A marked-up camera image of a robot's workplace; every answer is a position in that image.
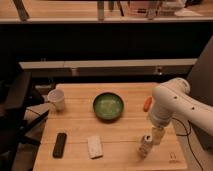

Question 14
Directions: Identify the green bowl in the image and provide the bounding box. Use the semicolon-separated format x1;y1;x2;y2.
93;92;124;121

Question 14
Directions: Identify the dark chair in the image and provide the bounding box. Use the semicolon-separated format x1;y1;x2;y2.
0;63;49;171

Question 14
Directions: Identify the black remote control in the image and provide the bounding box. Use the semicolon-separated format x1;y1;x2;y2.
53;133;67;158

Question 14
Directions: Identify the orange carrot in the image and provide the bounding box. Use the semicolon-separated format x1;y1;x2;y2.
143;97;152;112

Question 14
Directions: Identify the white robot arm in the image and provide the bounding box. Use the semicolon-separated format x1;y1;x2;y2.
149;77;213;136

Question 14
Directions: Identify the white plastic bottle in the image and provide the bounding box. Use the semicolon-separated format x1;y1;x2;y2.
138;135;153;159

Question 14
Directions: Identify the black cable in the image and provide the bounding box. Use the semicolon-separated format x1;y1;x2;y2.
171;117;204;171

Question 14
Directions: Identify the white paper cup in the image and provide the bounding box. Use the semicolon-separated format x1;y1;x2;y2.
47;89;65;111

